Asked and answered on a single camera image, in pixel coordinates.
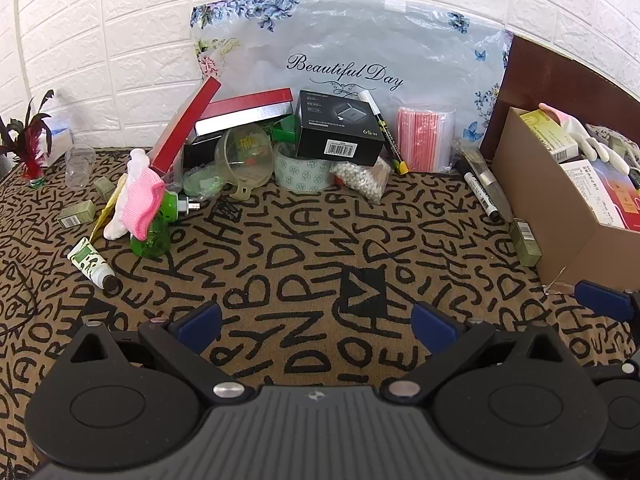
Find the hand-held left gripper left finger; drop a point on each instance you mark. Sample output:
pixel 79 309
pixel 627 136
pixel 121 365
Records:
pixel 200 322

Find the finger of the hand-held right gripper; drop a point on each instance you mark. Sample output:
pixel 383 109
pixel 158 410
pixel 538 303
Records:
pixel 602 300

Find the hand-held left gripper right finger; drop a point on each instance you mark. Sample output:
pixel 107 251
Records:
pixel 432 327

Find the cardboard box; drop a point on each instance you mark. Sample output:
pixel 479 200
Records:
pixel 540 200

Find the black charger box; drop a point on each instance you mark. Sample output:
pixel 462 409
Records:
pixel 340 125

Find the letter-print covered desktop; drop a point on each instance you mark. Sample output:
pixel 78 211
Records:
pixel 300 260

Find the green repellent bottle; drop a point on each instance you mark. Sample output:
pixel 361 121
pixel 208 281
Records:
pixel 150 240

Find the small green box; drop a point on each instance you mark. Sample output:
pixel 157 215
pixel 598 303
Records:
pixel 525 242
pixel 105 187
pixel 75 215

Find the red carton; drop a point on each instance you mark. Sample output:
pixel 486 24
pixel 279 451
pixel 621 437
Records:
pixel 617 190

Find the white carton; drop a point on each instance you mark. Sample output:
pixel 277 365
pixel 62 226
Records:
pixel 582 180

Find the hand cream tube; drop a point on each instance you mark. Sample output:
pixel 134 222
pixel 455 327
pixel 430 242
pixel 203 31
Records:
pixel 87 260

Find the pink and white cloth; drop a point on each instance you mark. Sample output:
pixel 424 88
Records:
pixel 142 200

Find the crumpled clear plastic bag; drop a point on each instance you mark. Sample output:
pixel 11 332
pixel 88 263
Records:
pixel 202 182

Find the black marker pen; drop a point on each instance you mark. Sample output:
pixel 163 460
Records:
pixel 477 190

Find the gold stick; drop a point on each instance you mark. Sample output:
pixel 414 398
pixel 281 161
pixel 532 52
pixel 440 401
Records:
pixel 107 210

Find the clear plastic pen case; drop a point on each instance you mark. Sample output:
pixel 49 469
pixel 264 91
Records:
pixel 495 185

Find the bag of white beads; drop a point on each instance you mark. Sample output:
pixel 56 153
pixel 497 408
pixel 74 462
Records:
pixel 362 180

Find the small black box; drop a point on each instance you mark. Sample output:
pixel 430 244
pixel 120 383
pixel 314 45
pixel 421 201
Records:
pixel 197 152

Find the clear measuring cup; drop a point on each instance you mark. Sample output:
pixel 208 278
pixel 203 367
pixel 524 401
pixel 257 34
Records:
pixel 250 160

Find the pink and white glove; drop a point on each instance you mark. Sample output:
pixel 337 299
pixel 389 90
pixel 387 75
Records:
pixel 575 122

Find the green-print tape roll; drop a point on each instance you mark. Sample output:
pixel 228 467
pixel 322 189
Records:
pixel 300 172

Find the yellow-green carton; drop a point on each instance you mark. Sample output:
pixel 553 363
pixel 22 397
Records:
pixel 545 127

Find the pack of pink straws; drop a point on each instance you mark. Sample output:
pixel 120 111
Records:
pixel 425 137

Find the clear plastic cup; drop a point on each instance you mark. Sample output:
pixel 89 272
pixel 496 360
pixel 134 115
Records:
pixel 80 165

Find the red flat box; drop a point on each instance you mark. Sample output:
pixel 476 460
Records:
pixel 187 120

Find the white marker pen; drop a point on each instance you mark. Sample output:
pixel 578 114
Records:
pixel 382 125

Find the green paper box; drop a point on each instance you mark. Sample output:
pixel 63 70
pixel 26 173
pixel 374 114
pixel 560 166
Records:
pixel 285 130

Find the brown wooden board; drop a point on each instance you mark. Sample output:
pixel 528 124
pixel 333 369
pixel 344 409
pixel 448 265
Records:
pixel 550 75

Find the white tissue pack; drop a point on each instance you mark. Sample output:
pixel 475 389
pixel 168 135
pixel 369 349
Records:
pixel 60 135

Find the red feather shuttlecock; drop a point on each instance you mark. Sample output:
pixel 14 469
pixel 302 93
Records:
pixel 32 155

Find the floral plastic bag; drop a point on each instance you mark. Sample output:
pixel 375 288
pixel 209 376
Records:
pixel 350 35

